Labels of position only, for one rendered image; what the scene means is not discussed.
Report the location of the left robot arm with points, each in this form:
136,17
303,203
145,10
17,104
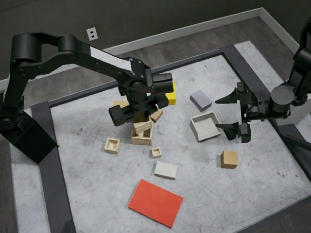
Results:
134,77

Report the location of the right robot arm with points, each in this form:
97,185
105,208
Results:
297,86

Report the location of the yellow rectangular block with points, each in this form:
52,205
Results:
172,96

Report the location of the red flat rectangular slab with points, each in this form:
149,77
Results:
156,203

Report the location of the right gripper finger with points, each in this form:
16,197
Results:
232,127
229,99

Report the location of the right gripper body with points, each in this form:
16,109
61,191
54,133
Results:
245,131

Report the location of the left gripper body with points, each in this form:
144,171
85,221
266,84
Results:
120,116

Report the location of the tan rectangular box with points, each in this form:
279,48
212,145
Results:
155,116

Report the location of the tan cardboard cube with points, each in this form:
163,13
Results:
229,159
121,103

